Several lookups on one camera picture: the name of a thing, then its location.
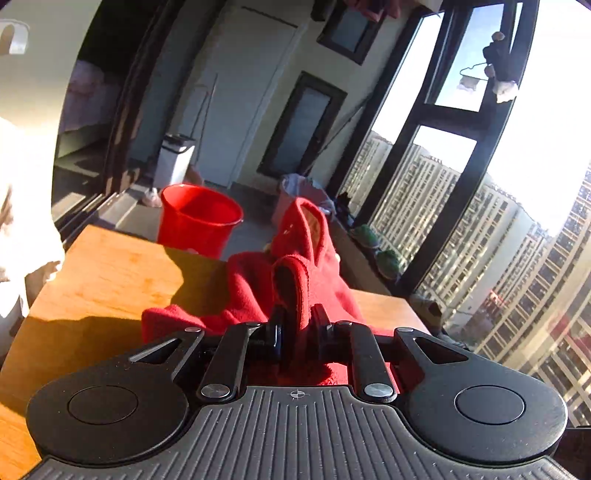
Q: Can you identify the red fleece jacket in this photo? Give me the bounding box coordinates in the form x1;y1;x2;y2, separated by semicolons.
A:
141;198;394;386

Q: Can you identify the green slipper pair near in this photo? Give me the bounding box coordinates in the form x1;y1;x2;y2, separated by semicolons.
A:
376;249;401;280

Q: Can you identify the green slipper far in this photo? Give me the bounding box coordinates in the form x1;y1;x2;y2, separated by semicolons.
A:
349;224;380;250

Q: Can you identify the pink laundry basket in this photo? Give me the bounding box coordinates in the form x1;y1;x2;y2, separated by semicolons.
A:
271;173;335;228

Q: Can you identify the red plastic bucket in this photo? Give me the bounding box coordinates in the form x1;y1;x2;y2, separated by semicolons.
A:
157;184;243;259

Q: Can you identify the dark framed door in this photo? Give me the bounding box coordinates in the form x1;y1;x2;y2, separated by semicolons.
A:
257;71;346;179

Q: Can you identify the white trash bin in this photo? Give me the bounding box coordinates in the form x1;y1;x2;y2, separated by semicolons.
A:
152;134;195;190

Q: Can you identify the hanger with white cloth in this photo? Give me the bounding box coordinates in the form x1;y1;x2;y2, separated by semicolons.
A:
458;31;521;104

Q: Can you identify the pink bedding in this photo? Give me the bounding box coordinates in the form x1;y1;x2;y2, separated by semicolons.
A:
59;60;121;133

